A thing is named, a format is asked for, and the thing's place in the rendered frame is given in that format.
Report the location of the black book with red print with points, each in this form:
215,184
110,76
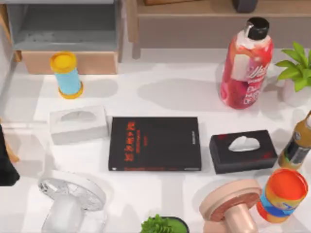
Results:
155,143

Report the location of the white tissue box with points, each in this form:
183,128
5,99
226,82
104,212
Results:
78,125

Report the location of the black tissue box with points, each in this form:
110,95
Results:
243,151

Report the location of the yellow and blue can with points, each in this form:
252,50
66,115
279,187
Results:
67,75

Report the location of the wooden open shelf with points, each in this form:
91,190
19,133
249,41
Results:
194,26

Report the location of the red bottle with black cap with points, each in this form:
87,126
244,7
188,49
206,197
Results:
245,70

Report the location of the pale wooden drawer front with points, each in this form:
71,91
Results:
70,61

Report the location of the green plant in black pot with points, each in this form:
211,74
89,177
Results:
164,225

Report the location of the pink table fan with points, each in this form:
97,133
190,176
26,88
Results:
230,206

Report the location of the white table fan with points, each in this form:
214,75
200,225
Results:
70,201

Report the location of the pulled-out grey drawer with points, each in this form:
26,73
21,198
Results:
65,29

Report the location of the brown bottle with dark label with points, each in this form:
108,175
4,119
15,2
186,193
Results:
295,145

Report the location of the dark grey object on shelf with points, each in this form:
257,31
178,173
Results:
245,5

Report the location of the green plant in white pot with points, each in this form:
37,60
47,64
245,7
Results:
297,70

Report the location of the orange and blue can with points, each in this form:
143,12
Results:
281,195

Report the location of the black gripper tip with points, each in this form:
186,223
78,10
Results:
6,157

